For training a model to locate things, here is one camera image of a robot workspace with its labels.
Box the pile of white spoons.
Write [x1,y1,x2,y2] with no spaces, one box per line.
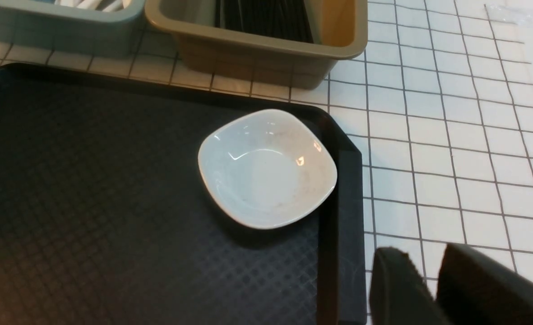
[50,0,132,13]

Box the black serving tray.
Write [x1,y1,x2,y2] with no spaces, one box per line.
[0,63,367,325]

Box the olive-brown plastic bin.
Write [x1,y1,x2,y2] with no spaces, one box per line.
[144,0,369,90]

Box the blue-grey plastic bin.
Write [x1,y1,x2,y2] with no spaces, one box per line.
[0,0,145,57]

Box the white shallow bowl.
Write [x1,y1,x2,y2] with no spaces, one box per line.
[197,109,338,230]

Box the bundle of black chopsticks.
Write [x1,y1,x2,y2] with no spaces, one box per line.
[214,0,315,43]

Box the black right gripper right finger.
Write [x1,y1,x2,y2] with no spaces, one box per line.
[436,243,533,325]

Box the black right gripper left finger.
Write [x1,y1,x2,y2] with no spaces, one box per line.
[369,247,450,325]

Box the clear plastic sheet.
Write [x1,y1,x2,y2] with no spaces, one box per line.
[485,5,533,28]

